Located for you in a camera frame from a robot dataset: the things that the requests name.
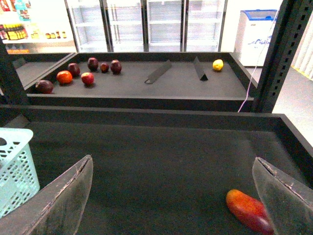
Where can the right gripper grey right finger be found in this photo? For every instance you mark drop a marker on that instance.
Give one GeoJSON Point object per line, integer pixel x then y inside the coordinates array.
{"type": "Point", "coordinates": [288, 202]}

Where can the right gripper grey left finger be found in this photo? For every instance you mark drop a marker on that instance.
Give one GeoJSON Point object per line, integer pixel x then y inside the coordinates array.
{"type": "Point", "coordinates": [57, 209]}

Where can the light blue plastic basket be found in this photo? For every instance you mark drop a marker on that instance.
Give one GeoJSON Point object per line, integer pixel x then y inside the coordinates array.
{"type": "Point", "coordinates": [18, 176]}

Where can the dark red apple front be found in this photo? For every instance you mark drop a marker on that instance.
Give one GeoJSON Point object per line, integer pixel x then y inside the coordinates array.
{"type": "Point", "coordinates": [44, 87]}

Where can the red yellow apple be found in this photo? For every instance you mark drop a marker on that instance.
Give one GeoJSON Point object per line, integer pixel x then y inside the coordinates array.
{"type": "Point", "coordinates": [87, 78]}

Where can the dark red apple behind orange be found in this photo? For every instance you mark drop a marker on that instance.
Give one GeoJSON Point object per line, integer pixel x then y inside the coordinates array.
{"type": "Point", "coordinates": [74, 69]}

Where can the small dark red apple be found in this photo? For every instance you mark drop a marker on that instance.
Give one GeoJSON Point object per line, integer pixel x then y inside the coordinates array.
{"type": "Point", "coordinates": [104, 67]}

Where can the dark red apple rear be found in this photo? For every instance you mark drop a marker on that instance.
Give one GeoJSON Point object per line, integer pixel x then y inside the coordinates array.
{"type": "Point", "coordinates": [93, 64]}

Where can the large dark red apple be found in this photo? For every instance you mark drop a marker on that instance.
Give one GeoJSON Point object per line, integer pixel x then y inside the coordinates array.
{"type": "Point", "coordinates": [116, 66]}

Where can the red orange mango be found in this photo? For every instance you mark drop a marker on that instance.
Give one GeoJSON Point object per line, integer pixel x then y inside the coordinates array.
{"type": "Point", "coordinates": [249, 211]}

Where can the black lower right produce tray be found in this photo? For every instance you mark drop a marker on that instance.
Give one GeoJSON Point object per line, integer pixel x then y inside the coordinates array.
{"type": "Point", "coordinates": [161, 172]}

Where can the black produce tray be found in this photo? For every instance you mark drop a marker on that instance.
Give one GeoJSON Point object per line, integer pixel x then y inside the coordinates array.
{"type": "Point", "coordinates": [30, 67]}
{"type": "Point", "coordinates": [201, 81]}
{"type": "Point", "coordinates": [161, 172]}

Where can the orange red fruit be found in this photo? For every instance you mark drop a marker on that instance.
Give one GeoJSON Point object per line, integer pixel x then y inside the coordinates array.
{"type": "Point", "coordinates": [64, 77]}

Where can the black upper right produce tray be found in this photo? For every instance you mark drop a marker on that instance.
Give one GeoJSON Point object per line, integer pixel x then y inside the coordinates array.
{"type": "Point", "coordinates": [201, 81]}

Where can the black upper left produce tray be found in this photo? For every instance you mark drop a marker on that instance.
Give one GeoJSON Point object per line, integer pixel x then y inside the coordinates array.
{"type": "Point", "coordinates": [30, 67]}

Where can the yellow lemon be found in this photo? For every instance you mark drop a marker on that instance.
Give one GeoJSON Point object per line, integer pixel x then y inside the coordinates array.
{"type": "Point", "coordinates": [218, 65]}

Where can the black divider strip right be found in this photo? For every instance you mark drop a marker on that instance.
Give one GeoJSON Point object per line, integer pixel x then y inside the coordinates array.
{"type": "Point", "coordinates": [199, 70]}

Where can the black divider strip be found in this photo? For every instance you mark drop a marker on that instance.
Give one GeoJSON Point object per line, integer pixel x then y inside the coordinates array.
{"type": "Point", "coordinates": [161, 70]}
{"type": "Point", "coordinates": [199, 70]}

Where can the white chest freezer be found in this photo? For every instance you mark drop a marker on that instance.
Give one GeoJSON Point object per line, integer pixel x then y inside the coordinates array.
{"type": "Point", "coordinates": [253, 37]}

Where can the black divider strip left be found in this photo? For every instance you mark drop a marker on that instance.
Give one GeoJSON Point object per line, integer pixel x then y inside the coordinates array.
{"type": "Point", "coordinates": [161, 70]}

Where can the white shelf with bottles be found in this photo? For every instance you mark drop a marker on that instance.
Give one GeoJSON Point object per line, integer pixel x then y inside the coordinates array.
{"type": "Point", "coordinates": [36, 26]}

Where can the glass door refrigerator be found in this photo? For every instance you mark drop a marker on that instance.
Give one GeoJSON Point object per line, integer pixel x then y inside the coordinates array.
{"type": "Point", "coordinates": [147, 25]}

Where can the black perforated post right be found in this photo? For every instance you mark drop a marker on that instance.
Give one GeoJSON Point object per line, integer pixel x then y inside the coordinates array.
{"type": "Point", "coordinates": [292, 19]}

